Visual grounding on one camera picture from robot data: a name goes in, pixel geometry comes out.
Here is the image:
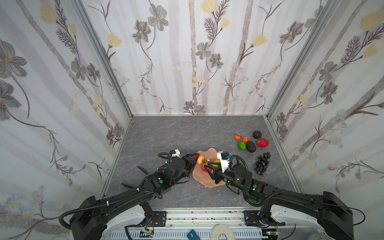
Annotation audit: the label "pink scalloped fruit bowl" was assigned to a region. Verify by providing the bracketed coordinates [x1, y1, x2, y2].
[193, 148, 225, 188]

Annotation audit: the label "red yellow fake peach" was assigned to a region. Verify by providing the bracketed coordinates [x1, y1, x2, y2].
[197, 154, 205, 165]

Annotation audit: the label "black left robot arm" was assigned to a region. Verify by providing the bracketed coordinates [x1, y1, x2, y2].
[59, 153, 200, 240]

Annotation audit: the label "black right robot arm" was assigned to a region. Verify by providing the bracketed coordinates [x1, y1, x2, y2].
[204, 163, 355, 240]

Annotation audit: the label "dark fake grape bunch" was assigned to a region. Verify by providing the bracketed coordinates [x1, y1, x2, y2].
[255, 152, 271, 176]

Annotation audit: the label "green fake lime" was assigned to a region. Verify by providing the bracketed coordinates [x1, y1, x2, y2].
[238, 142, 247, 151]

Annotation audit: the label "dark fake avocado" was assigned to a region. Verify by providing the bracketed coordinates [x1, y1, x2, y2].
[246, 141, 257, 153]

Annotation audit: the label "magenta fake dragon fruit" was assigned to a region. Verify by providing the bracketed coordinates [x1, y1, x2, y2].
[257, 139, 269, 148]

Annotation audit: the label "dark brown round fruit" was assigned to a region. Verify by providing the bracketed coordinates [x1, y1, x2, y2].
[253, 130, 263, 139]

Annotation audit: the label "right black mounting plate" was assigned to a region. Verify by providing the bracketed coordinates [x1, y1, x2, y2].
[243, 211, 286, 228]

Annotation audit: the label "black mounting plate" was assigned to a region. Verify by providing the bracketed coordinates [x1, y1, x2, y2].
[243, 211, 286, 228]
[141, 211, 167, 228]

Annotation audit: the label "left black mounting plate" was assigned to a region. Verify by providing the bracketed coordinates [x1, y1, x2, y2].
[141, 211, 167, 228]

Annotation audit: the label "white tape roll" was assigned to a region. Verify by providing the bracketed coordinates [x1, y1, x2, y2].
[210, 224, 236, 240]

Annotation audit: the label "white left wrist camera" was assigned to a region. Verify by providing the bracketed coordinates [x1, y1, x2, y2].
[169, 149, 181, 158]

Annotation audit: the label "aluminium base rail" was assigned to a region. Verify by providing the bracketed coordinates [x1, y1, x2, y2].
[78, 206, 334, 240]

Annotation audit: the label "blue tool handle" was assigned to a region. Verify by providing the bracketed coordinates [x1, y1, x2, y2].
[187, 230, 201, 240]

